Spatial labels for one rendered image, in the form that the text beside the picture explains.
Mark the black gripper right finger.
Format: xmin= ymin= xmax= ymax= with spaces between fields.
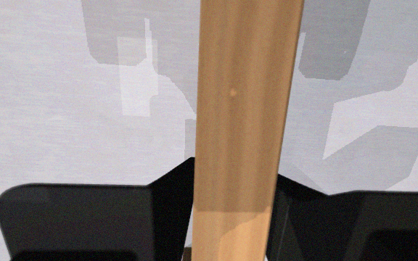
xmin=266 ymin=174 xmax=418 ymax=261

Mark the brown wooden post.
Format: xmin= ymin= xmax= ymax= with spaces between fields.
xmin=182 ymin=247 xmax=192 ymax=261

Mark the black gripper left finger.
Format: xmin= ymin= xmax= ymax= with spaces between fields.
xmin=0 ymin=157 xmax=195 ymax=261

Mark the wooden rail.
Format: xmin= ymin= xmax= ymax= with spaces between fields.
xmin=192 ymin=0 xmax=305 ymax=261

